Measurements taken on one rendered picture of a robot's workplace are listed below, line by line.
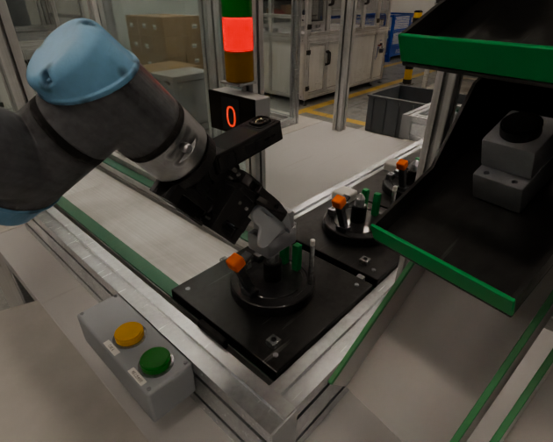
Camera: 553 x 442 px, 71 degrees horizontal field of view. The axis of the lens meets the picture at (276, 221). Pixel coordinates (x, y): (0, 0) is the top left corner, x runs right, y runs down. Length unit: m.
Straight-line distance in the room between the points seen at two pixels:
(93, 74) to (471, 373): 0.44
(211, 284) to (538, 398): 0.46
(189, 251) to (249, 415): 0.43
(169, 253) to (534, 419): 0.67
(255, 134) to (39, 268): 0.68
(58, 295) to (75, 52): 0.65
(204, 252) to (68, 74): 0.57
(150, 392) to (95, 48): 0.40
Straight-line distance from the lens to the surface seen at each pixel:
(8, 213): 0.41
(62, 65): 0.34
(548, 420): 0.48
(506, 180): 0.38
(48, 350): 0.81
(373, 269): 0.71
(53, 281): 0.97
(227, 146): 0.46
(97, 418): 0.68
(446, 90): 0.42
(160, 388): 0.56
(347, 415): 0.64
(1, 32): 1.44
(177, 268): 0.81
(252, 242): 0.58
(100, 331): 0.65
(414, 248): 0.35
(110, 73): 0.35
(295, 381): 0.55
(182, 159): 0.40
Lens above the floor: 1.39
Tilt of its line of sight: 31 degrees down
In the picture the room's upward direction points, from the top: straight up
